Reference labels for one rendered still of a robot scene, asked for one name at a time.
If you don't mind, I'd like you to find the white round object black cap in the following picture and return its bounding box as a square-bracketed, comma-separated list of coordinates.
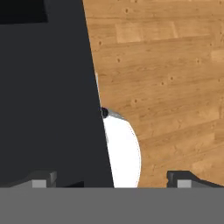
[100, 106, 143, 189]

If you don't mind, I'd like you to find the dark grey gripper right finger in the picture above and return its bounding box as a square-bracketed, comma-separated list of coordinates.
[165, 170, 224, 189]

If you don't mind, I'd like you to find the black open drawer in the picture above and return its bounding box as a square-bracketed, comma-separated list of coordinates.
[0, 0, 49, 25]

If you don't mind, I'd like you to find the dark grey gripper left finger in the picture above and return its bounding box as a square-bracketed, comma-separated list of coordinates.
[0, 170, 58, 189]

